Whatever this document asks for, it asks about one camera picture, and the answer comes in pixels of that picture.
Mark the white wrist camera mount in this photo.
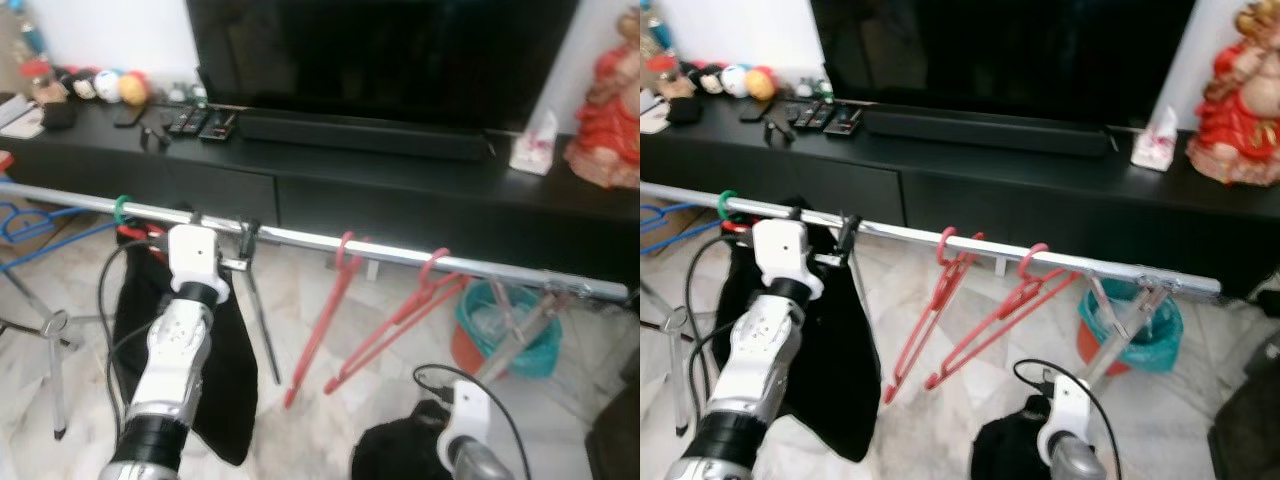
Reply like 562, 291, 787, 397
1037, 372, 1091, 466
750, 218, 826, 301
165, 224, 229, 291
437, 378, 493, 471

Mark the black soundbar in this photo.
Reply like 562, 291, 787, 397
863, 105, 1113, 158
237, 108, 493, 161

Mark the green hooked clothes hanger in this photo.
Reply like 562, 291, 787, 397
110, 195, 169, 249
716, 190, 761, 236

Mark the yellow round toy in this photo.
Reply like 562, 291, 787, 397
117, 70, 151, 107
743, 66, 778, 103

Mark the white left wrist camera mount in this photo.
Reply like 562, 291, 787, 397
165, 224, 229, 291
750, 218, 826, 301

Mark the black flat screen television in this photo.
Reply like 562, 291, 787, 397
810, 0, 1196, 126
185, 0, 581, 131

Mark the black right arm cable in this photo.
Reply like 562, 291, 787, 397
1012, 358, 1123, 480
413, 363, 531, 480

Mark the chrome clothes rack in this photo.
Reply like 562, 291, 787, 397
640, 180, 1223, 441
0, 180, 631, 441

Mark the white tissue pack red pattern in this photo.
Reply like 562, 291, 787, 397
1131, 104, 1181, 173
508, 108, 558, 177

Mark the blue clothes hanger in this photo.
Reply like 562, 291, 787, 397
0, 200, 116, 273
640, 203, 721, 256

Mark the blue figurine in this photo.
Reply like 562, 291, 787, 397
15, 0, 51, 56
640, 0, 673, 51

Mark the orange bin teal liner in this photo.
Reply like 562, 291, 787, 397
450, 280, 563, 381
1077, 278, 1184, 377

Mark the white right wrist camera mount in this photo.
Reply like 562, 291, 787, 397
1037, 372, 1091, 466
437, 378, 493, 471

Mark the black shirt green print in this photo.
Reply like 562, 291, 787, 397
350, 398, 456, 480
970, 395, 1051, 480

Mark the red and gold statue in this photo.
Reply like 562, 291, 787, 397
1187, 0, 1280, 188
563, 0, 641, 191

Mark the black television console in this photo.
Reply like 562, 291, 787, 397
640, 95, 1280, 301
0, 95, 641, 291

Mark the black shirt white FSL print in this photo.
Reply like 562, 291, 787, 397
110, 205, 261, 468
712, 198, 883, 463

